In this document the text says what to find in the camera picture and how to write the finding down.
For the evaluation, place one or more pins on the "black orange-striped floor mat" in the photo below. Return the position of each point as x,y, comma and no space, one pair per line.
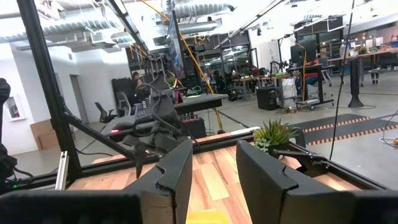
335,124

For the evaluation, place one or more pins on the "black tool case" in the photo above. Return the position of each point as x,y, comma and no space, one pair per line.
194,127

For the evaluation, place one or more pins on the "cardboard box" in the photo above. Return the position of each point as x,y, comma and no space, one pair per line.
45,135

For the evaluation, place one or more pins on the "potted succulent plant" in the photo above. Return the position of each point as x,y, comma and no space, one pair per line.
273,133

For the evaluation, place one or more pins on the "tall monitor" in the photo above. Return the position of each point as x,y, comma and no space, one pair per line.
178,53

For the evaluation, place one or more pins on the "black table pedestal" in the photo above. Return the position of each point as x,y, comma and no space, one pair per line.
355,84

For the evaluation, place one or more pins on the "black standing desk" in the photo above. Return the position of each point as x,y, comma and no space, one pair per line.
319,87

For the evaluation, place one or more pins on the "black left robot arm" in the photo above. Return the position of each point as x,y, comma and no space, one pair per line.
157,77

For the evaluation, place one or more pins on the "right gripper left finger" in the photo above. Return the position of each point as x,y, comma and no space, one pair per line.
174,186

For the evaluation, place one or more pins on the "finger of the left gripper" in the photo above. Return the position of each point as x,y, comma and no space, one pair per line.
140,158

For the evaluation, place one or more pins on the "white aluminium bar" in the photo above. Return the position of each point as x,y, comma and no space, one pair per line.
61,171

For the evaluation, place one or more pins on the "framed wall picture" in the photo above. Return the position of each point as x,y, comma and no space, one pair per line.
14,107

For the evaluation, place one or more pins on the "black aluminium rig frame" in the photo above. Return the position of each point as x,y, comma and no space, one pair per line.
46,77

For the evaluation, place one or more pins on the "grey office chair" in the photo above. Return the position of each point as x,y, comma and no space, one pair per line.
122,104

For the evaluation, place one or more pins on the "long wooden desk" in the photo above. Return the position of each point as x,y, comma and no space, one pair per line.
373,51

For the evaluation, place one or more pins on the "silver ventilation duct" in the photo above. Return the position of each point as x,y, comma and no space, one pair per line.
77,29

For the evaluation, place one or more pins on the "black office chair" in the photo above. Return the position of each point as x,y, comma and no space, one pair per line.
104,113

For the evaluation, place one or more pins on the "black bracket with white tip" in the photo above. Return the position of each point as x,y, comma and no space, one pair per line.
304,160

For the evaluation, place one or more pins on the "person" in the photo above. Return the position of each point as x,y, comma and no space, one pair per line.
136,82

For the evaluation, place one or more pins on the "yellow translucent pencil case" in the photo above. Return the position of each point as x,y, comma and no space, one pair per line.
206,217

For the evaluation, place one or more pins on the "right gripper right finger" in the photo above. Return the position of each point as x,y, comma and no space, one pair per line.
264,193

